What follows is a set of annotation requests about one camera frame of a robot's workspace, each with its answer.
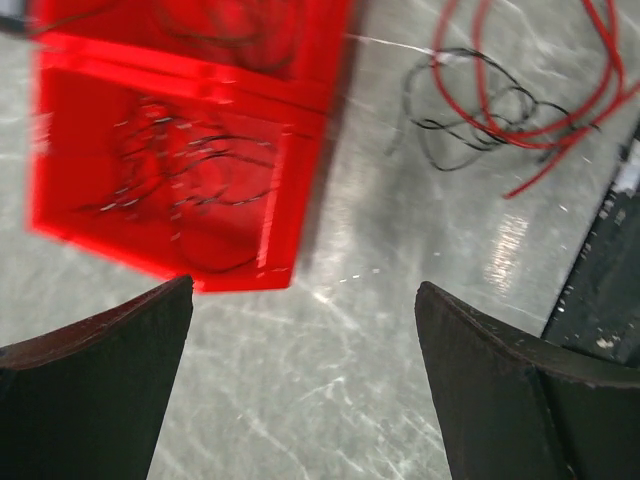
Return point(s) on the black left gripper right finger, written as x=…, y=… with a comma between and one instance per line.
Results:
x=513, y=406

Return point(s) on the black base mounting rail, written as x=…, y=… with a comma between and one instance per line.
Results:
x=597, y=311

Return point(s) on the red three-compartment plastic tray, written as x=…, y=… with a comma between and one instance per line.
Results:
x=181, y=137

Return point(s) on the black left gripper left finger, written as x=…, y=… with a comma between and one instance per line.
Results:
x=87, y=401

